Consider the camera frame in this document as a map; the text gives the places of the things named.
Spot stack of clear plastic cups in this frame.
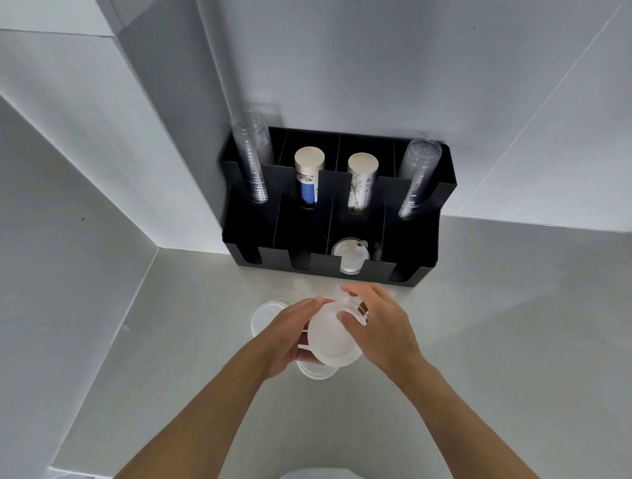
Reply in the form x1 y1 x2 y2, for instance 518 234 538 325
230 109 275 205
398 138 443 221

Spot blue print paper cup stack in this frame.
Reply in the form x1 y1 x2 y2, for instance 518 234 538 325
294 146 327 208

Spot person's left hand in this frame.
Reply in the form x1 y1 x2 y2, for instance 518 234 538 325
250 295 336 381

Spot black print paper cup stack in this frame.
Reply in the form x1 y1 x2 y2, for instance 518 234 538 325
347 152 380 214

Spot person's right hand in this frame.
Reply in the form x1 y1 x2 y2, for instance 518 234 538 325
336 282 428 386

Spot person's right forearm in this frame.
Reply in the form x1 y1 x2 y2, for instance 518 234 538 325
394 357 539 479

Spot white lids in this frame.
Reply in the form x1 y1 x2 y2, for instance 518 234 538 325
330 238 370 276

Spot person's left forearm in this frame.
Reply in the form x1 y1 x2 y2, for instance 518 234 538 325
113 345 273 479

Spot black cup organizer rack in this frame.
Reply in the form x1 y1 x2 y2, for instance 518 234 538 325
219 126 459 289

